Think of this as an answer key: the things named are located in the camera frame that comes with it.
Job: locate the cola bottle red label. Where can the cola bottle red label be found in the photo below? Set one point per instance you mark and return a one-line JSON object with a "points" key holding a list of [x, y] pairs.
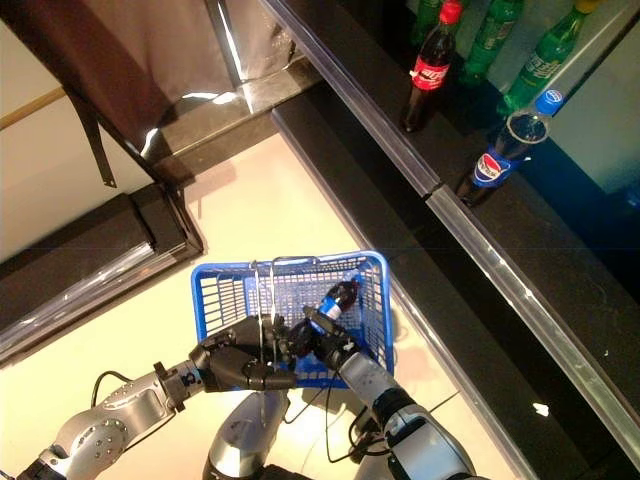
{"points": [[430, 75]]}

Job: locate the cola bottle blue label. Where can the cola bottle blue label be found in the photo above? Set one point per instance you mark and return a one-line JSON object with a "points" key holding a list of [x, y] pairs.
{"points": [[337, 297], [492, 170]]}

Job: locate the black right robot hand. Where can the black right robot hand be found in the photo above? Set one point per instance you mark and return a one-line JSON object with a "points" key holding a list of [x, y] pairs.
{"points": [[325, 345]]}

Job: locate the black base shelf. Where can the black base shelf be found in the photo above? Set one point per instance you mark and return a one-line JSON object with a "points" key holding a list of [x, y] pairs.
{"points": [[400, 225]]}

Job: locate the blue plastic shopping basket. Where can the blue plastic shopping basket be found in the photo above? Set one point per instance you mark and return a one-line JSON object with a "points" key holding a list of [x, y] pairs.
{"points": [[350, 260]]}

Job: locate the green soda bottle yellow cap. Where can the green soda bottle yellow cap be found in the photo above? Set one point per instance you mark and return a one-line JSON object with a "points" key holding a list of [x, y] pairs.
{"points": [[545, 60], [492, 40], [425, 20]]}

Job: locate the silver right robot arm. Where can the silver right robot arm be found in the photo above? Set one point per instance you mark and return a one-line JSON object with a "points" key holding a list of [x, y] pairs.
{"points": [[415, 440]]}

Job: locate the dark robot waist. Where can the dark robot waist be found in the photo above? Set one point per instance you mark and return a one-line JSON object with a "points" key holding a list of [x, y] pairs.
{"points": [[320, 474]]}

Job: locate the silver left robot leg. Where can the silver left robot leg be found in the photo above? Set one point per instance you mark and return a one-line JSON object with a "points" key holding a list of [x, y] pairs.
{"points": [[240, 440]]}

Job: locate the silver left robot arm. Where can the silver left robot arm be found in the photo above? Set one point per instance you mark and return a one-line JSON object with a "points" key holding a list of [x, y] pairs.
{"points": [[110, 420]]}

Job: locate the reflective metal end panel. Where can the reflective metal end panel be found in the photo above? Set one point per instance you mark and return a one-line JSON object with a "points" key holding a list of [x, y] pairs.
{"points": [[150, 50]]}

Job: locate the dark shelf board clear rail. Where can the dark shelf board clear rail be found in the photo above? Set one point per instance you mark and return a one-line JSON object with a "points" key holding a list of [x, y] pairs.
{"points": [[375, 75], [550, 260]]}

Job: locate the white paper scrap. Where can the white paper scrap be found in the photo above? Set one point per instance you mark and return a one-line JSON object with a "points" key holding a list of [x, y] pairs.
{"points": [[541, 409]]}

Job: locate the dark display cabinet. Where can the dark display cabinet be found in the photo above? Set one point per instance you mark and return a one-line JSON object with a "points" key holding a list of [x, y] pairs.
{"points": [[75, 250]]}

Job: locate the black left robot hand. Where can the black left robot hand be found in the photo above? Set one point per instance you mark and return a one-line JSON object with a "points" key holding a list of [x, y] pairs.
{"points": [[235, 360]]}

